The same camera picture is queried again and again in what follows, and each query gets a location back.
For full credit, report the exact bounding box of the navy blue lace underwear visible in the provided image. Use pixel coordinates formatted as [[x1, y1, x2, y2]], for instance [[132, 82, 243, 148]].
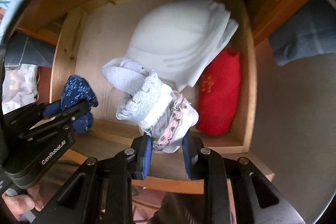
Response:
[[43, 75, 98, 133]]

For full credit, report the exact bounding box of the person's left hand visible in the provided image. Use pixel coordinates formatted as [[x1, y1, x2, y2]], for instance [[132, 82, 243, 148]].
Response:
[[2, 184, 44, 220]]

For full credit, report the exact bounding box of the light blue floral underwear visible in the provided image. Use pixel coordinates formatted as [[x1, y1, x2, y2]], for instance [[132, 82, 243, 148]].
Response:
[[101, 56, 199, 153]]

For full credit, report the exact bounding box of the brown corduroy trouser leg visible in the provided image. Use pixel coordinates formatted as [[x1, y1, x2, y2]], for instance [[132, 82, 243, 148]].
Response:
[[35, 160, 204, 223]]

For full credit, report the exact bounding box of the white padded bra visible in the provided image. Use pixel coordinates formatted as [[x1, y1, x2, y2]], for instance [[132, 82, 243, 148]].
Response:
[[126, 0, 239, 92]]

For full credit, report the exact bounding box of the open wooden drawer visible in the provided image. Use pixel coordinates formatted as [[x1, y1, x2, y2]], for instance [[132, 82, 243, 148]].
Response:
[[50, 0, 274, 180]]

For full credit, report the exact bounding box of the red knitted sock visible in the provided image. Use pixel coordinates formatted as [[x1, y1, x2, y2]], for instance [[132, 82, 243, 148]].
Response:
[[196, 48, 242, 136]]

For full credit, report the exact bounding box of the white floral bedsheet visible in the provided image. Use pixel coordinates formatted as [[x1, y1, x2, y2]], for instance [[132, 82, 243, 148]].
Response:
[[2, 64, 39, 114]]

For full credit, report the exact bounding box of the blue checked cloth cover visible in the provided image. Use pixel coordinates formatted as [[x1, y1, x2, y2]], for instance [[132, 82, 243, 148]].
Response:
[[5, 0, 335, 69]]

